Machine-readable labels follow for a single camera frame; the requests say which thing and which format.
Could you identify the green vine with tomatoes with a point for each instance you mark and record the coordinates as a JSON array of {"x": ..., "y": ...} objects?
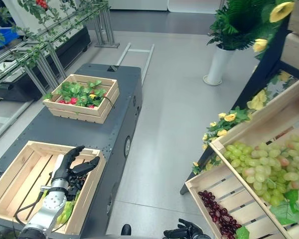
[{"x": 40, "y": 27}]

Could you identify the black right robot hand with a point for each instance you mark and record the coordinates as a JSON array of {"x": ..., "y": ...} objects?
[{"x": 184, "y": 230}]

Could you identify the dark robot foot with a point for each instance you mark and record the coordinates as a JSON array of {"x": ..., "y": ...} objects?
[{"x": 126, "y": 229}]

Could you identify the empty wooden slat crate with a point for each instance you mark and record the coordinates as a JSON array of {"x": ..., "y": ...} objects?
[{"x": 43, "y": 185}]

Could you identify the green grape bunch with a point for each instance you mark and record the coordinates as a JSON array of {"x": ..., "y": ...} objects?
[{"x": 269, "y": 166}]

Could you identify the green grape leaf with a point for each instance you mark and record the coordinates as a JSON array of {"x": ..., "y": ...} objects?
[{"x": 289, "y": 209}]

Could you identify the yellow artificial flower garland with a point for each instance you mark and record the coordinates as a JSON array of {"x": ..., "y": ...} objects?
[{"x": 233, "y": 119}]

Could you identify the blue plastic bin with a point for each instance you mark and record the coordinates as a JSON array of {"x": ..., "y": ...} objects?
[{"x": 1, "y": 37}]

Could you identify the black planter box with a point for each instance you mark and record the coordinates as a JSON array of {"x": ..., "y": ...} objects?
[{"x": 49, "y": 62}]

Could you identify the wooden crate with strawberry plants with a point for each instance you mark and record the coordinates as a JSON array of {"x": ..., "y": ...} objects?
[{"x": 83, "y": 110}]

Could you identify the wooden crate with red grapes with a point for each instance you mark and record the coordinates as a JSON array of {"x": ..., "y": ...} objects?
[{"x": 214, "y": 189}]

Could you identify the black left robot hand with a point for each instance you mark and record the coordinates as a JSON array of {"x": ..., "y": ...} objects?
[{"x": 66, "y": 165}]

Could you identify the white tall plant pot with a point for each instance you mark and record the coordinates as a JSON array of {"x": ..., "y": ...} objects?
[{"x": 217, "y": 66}]

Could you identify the dark grey mobile cart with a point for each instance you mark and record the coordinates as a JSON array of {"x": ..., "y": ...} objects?
[{"x": 72, "y": 149}]

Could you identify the dark grape bunch with leaf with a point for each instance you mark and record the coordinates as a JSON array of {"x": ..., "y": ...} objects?
[{"x": 72, "y": 196}]

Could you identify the strawberry plants with red berries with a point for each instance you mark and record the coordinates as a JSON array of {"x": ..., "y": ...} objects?
[{"x": 82, "y": 94}]

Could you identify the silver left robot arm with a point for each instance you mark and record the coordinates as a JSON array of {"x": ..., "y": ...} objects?
[{"x": 46, "y": 206}]

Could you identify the black shelf frame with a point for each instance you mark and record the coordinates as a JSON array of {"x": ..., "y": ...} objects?
[{"x": 264, "y": 74}]

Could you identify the aluminium trellis rack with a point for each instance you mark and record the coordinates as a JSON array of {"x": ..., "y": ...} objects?
[{"x": 52, "y": 42}]

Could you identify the red grape bunch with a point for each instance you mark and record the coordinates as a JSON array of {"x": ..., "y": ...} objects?
[{"x": 218, "y": 212}]

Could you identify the green fern plant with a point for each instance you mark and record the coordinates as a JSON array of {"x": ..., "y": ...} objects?
[{"x": 239, "y": 22}]

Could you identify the wooden crate with green grapes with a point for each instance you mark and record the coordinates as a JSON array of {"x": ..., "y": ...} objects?
[{"x": 269, "y": 139}]

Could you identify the aluminium ladder frame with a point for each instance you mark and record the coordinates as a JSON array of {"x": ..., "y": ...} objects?
[{"x": 137, "y": 58}]

